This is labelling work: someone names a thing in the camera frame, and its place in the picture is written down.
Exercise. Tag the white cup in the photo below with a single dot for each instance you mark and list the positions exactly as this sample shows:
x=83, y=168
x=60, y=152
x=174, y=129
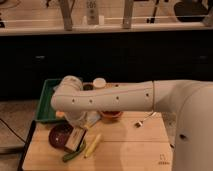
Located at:
x=99, y=83

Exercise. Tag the white remote control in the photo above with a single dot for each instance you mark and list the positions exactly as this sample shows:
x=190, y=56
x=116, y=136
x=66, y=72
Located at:
x=92, y=12

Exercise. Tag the dark cabinet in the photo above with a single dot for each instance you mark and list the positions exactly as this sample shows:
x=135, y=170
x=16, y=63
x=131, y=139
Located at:
x=27, y=61

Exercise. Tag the left wooden post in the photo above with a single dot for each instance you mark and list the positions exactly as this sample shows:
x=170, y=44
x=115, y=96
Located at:
x=66, y=13

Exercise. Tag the purple bowl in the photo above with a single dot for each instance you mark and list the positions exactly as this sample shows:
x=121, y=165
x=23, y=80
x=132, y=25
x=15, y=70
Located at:
x=59, y=135

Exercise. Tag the green cucumber toy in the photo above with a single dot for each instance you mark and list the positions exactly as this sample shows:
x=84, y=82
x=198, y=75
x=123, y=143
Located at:
x=72, y=155

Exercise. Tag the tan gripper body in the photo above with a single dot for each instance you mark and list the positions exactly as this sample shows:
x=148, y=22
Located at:
x=75, y=138

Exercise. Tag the right wooden post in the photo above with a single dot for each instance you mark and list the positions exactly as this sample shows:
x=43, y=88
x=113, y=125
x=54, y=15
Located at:
x=127, y=16

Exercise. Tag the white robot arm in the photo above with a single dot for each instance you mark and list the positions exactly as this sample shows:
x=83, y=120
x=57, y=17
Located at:
x=190, y=100

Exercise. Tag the yellow banana toy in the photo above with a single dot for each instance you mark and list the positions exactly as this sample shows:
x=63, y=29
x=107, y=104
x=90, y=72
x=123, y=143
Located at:
x=91, y=148

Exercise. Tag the grey triangular cloth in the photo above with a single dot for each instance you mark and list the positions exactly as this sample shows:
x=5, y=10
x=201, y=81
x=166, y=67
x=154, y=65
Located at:
x=92, y=119

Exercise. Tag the green plastic tray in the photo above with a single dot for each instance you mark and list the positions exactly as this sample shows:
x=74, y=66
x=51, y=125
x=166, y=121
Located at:
x=45, y=113

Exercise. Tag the wooden post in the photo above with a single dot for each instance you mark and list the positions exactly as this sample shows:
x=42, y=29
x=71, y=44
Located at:
x=127, y=16
x=66, y=13

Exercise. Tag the small dark round cup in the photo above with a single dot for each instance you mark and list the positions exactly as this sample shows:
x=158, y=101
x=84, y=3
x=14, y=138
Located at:
x=88, y=87

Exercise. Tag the orange bowl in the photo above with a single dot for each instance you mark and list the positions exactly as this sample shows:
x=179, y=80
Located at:
x=111, y=115

